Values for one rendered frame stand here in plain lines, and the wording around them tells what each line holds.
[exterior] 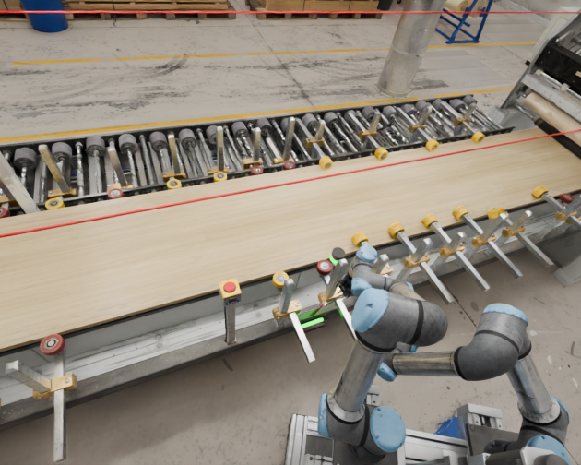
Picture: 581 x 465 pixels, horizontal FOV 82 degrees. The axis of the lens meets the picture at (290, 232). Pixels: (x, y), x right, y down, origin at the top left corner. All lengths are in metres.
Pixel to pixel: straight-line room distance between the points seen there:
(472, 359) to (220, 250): 1.22
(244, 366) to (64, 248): 1.31
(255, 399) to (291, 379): 0.27
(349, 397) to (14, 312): 1.42
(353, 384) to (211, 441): 1.48
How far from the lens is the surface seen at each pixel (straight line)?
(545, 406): 1.42
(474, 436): 1.57
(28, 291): 1.89
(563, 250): 4.02
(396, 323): 0.86
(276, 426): 2.38
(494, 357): 1.11
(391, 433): 1.18
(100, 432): 2.50
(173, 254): 1.79
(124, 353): 1.91
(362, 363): 0.96
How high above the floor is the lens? 2.35
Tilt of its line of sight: 51 degrees down
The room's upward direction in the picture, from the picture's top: 12 degrees clockwise
